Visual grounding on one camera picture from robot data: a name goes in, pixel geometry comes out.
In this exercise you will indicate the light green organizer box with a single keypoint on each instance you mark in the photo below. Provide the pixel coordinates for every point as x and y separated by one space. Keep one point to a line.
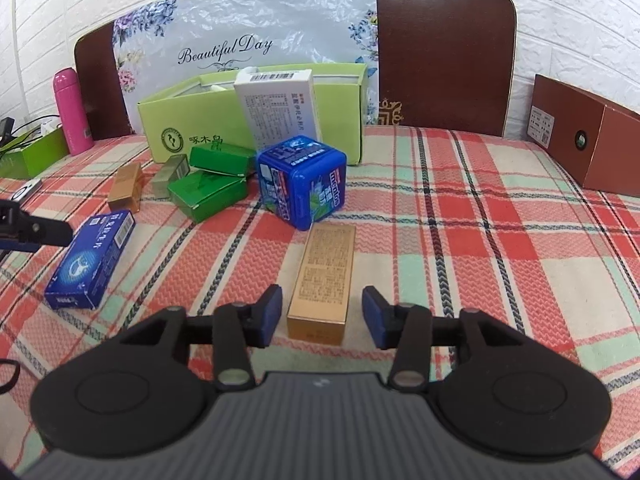
205 108

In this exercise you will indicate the brown wooden headboard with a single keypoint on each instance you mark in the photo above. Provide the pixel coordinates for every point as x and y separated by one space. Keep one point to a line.
441 63

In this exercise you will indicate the white remote control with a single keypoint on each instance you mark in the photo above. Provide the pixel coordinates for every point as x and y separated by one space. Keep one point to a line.
23 194

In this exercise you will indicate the tall gold box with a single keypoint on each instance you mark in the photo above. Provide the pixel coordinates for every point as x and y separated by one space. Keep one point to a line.
319 305

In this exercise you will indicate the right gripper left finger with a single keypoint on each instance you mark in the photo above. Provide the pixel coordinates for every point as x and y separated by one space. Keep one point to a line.
231 330

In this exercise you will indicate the black charger device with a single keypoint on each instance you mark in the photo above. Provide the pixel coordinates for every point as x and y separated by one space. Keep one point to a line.
6 128

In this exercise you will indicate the green tissue box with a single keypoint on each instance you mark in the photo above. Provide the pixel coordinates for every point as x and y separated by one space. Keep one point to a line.
37 153

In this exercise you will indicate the pink thermos bottle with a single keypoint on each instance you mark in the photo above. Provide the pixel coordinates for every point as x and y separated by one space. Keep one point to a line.
67 94

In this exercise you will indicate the blue cube tin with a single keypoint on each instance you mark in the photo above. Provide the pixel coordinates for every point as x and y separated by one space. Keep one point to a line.
301 180

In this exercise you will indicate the floral plastic bag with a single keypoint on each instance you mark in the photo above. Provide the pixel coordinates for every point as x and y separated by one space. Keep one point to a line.
168 41

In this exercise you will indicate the olive grey small box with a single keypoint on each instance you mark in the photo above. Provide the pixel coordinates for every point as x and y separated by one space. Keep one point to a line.
175 168

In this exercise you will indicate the white orange medicine box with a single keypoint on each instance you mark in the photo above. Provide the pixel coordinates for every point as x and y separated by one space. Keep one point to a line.
278 105

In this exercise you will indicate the brown cardboard box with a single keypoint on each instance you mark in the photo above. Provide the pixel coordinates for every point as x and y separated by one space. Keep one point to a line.
592 138

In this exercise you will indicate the small gold box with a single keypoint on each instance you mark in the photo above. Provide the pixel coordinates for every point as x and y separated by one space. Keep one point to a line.
126 189

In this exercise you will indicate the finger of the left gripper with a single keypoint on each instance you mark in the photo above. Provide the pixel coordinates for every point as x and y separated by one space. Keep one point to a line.
23 232

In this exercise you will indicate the blue box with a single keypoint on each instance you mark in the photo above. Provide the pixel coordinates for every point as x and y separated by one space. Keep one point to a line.
81 278

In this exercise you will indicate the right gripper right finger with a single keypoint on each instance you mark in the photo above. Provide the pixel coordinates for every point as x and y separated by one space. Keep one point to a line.
412 332

